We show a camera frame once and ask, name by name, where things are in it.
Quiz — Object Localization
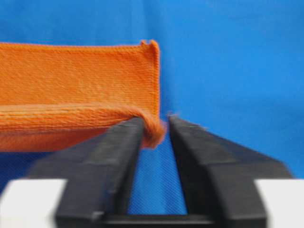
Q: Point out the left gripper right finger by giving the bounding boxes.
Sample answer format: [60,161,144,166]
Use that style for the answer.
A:
[169,116,293,223]

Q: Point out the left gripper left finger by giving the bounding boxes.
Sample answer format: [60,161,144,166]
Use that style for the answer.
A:
[27,118,144,223]

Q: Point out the orange towel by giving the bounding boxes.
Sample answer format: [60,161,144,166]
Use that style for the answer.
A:
[0,40,166,152]

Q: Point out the blue table cloth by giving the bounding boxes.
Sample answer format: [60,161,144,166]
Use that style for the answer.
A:
[0,0,304,217]

